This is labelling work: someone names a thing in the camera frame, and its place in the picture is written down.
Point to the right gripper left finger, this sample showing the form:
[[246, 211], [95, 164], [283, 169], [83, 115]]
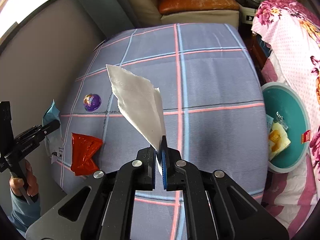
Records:
[[111, 212]]

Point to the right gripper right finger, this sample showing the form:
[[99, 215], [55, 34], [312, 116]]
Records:
[[181, 175]]

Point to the white paper tissue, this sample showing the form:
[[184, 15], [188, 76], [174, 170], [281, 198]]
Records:
[[141, 104]]

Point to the white cartoon print wrapper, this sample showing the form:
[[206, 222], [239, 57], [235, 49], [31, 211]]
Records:
[[281, 121]]

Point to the blue left sleeve forearm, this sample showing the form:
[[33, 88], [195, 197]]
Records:
[[22, 214]]

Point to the teal round trash bin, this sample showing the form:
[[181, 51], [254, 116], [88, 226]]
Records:
[[286, 110]]

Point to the light blue paper packet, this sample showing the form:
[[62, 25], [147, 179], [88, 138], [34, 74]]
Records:
[[53, 133]]

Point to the red foil wrapper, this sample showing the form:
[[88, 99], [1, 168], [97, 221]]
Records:
[[84, 147]]

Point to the purple foil egg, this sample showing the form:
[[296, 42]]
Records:
[[91, 102]]

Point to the orange snack bag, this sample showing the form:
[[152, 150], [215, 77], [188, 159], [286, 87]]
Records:
[[278, 140]]

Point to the red label on bin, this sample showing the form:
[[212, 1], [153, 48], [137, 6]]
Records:
[[305, 137]]

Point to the orange sofa seat cushion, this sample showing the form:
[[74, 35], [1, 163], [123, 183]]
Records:
[[167, 7]]

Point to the grey blue curtain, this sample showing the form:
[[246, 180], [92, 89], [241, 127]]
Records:
[[111, 16]]

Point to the beige leather sofa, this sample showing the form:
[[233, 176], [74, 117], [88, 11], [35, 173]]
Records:
[[159, 12]]

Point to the pink floral bed quilt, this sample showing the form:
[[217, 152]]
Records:
[[292, 32]]

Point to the black stereo equipment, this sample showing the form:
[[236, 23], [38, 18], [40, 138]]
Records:
[[248, 10]]

